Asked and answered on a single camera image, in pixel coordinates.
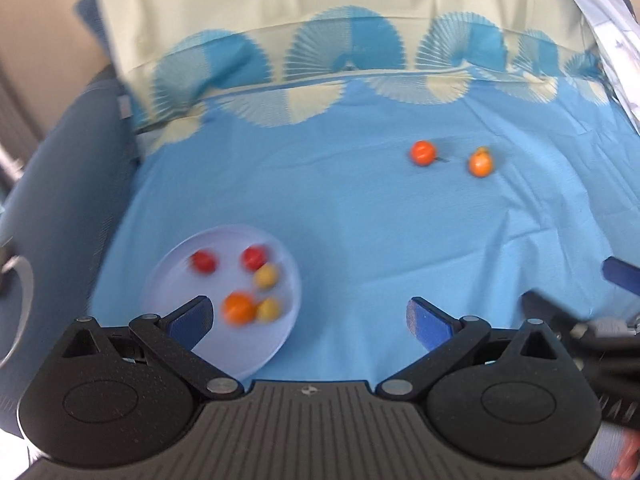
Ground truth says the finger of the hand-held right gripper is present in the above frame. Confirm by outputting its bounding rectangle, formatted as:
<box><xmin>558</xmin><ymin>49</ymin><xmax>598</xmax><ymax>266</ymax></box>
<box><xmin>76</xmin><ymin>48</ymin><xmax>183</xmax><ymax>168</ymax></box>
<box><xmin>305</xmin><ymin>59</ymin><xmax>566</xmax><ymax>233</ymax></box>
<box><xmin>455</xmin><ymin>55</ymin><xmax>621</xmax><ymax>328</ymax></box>
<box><xmin>602</xmin><ymin>256</ymin><xmax>640</xmax><ymax>293</ymax></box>
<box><xmin>521</xmin><ymin>289</ymin><xmax>591</xmax><ymax>343</ymax></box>

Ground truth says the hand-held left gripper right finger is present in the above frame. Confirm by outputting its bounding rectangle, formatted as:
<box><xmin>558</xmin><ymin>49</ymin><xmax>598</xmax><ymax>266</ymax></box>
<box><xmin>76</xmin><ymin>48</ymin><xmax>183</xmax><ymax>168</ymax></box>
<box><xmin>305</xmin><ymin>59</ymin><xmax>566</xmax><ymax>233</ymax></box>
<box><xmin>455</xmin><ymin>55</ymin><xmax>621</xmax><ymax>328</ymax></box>
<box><xmin>376</xmin><ymin>297</ymin><xmax>565</xmax><ymax>401</ymax></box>

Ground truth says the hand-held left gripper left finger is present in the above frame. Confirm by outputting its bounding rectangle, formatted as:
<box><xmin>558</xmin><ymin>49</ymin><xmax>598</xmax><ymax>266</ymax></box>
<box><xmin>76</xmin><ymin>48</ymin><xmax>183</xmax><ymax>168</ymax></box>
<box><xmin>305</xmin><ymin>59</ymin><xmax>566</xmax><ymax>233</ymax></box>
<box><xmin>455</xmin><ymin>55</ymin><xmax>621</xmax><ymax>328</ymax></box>
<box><xmin>59</xmin><ymin>296</ymin><xmax>245</xmax><ymax>400</ymax></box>

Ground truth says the orange cherry tomato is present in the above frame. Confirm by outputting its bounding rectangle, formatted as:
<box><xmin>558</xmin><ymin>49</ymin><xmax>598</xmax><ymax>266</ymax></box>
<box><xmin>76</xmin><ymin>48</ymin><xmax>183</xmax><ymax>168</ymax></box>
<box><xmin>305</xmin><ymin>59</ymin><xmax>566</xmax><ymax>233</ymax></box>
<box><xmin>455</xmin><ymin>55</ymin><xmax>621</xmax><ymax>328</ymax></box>
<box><xmin>221</xmin><ymin>292</ymin><xmax>258</xmax><ymax>326</ymax></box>
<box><xmin>410</xmin><ymin>140</ymin><xmax>438</xmax><ymax>166</ymax></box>
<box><xmin>468</xmin><ymin>146</ymin><xmax>495</xmax><ymax>178</ymax></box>

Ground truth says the red cherry tomato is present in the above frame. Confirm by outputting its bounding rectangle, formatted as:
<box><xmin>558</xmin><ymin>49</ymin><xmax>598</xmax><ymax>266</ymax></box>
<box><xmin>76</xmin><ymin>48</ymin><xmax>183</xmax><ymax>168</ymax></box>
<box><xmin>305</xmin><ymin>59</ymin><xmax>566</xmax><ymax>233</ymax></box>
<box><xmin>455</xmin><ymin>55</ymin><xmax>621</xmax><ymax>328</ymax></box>
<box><xmin>241</xmin><ymin>245</ymin><xmax>269</xmax><ymax>271</ymax></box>
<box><xmin>190</xmin><ymin>250</ymin><xmax>219</xmax><ymax>275</ymax></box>

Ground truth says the yellow-brown longan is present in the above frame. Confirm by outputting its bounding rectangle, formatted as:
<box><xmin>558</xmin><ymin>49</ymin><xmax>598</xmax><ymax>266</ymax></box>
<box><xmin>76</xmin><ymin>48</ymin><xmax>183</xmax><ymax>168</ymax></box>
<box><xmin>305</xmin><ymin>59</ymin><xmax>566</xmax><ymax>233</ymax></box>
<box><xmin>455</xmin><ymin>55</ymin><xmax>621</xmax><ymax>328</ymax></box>
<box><xmin>254</xmin><ymin>265</ymin><xmax>280</xmax><ymax>289</ymax></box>
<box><xmin>256</xmin><ymin>298</ymin><xmax>282</xmax><ymax>323</ymax></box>

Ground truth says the light blue plate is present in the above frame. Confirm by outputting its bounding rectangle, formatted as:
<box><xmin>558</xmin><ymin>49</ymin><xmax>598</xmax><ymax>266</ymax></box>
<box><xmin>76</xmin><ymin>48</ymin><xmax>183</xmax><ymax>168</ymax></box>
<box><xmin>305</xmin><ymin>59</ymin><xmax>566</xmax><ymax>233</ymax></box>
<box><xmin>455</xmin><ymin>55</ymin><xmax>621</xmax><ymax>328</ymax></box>
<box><xmin>142</xmin><ymin>224</ymin><xmax>302</xmax><ymax>382</ymax></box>

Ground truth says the person's right hand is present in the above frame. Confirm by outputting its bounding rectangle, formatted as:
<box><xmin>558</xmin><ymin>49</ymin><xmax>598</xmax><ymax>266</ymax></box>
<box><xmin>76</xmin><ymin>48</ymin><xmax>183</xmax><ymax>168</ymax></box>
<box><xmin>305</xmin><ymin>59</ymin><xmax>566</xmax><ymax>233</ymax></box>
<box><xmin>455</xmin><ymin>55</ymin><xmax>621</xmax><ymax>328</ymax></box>
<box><xmin>612</xmin><ymin>437</ymin><xmax>640</xmax><ymax>480</ymax></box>

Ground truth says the blue fan-print bedsheet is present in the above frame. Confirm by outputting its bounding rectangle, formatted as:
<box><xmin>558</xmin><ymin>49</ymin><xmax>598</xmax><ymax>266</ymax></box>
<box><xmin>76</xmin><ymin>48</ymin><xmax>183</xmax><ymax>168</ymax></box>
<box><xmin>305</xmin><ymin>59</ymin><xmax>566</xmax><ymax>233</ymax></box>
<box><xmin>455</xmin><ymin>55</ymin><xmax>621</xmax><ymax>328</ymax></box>
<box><xmin>87</xmin><ymin>0</ymin><xmax>640</xmax><ymax>396</ymax></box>

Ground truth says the white patterned cloth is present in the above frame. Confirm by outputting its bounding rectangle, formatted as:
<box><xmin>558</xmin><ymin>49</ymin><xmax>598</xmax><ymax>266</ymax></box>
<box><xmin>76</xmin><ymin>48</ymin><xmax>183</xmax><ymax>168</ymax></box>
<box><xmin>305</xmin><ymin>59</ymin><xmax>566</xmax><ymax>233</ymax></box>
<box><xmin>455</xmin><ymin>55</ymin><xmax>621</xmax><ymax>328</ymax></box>
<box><xmin>552</xmin><ymin>0</ymin><xmax>640</xmax><ymax>133</ymax></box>

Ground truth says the grey-brown curtain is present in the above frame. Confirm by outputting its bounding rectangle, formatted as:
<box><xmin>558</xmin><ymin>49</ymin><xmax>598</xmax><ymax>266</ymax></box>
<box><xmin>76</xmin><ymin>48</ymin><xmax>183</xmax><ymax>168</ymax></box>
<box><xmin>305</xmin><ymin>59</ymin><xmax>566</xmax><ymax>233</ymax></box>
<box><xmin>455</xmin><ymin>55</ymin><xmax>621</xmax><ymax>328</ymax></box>
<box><xmin>0</xmin><ymin>55</ymin><xmax>51</xmax><ymax>171</ymax></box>

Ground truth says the white charging cable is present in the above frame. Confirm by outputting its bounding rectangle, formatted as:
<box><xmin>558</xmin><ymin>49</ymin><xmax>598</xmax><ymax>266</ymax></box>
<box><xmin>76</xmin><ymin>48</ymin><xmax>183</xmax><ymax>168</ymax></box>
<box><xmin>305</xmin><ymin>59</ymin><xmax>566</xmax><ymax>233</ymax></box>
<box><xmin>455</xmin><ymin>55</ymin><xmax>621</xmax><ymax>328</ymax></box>
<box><xmin>0</xmin><ymin>255</ymin><xmax>35</xmax><ymax>367</ymax></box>

